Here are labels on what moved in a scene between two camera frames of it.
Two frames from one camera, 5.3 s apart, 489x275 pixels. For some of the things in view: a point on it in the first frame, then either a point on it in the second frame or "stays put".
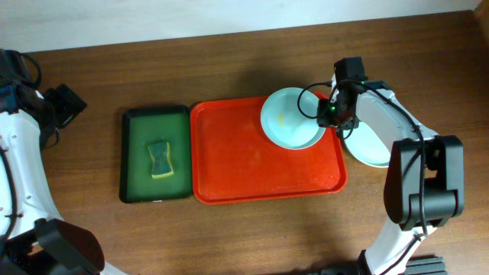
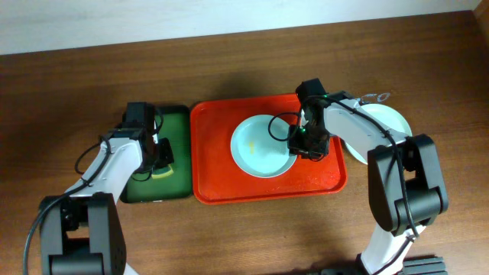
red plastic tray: x=234 y=160 stays put
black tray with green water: x=155 y=153 stays put
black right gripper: x=340 y=118 to x=308 y=147
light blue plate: x=289 y=118 to x=257 y=152
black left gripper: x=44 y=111 to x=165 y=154
